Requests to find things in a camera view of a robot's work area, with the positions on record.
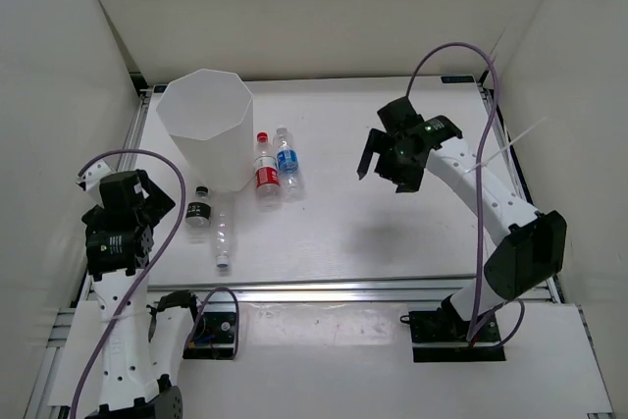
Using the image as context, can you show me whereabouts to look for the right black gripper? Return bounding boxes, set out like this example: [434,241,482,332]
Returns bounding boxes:
[357,129,424,193]

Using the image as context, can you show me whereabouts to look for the black label plastic bottle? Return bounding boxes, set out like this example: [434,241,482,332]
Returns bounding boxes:
[184,185,212,243]

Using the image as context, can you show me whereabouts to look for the blue label plastic bottle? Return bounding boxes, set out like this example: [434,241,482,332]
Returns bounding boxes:
[273,127,304,201]

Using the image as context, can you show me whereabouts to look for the red label plastic bottle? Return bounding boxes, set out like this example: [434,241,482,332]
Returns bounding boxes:
[254,131,281,209]

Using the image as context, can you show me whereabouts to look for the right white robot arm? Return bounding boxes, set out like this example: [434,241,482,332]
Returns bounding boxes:
[357,97,567,341]

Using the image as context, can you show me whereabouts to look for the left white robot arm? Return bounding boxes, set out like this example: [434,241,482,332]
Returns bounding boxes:
[81,168,206,418]

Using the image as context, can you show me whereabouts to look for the white octagonal plastic bin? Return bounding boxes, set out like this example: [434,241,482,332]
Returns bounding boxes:
[156,69,254,192]

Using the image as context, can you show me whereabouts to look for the clear unlabelled plastic bottle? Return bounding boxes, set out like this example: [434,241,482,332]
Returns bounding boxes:
[212,192,235,270]

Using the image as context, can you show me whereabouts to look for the white zip tie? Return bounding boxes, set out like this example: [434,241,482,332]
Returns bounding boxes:
[463,116,548,175]

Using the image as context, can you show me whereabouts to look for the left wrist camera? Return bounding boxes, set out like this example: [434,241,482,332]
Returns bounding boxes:
[77,161,115,193]

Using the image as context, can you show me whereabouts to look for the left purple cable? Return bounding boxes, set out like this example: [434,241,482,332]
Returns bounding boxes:
[67,148,240,419]

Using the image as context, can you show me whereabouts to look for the purple cable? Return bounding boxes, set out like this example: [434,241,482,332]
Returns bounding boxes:
[404,42,525,352]
[67,148,240,419]

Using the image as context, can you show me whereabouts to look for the aluminium frame rail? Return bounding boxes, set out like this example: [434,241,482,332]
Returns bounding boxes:
[24,279,563,419]

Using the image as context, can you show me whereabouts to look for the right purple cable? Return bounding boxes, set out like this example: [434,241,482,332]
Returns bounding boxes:
[404,42,525,352]

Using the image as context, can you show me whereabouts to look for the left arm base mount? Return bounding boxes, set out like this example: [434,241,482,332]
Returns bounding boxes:
[183,308,238,360]

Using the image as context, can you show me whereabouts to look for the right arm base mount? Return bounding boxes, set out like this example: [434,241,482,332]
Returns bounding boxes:
[399,309,506,363]

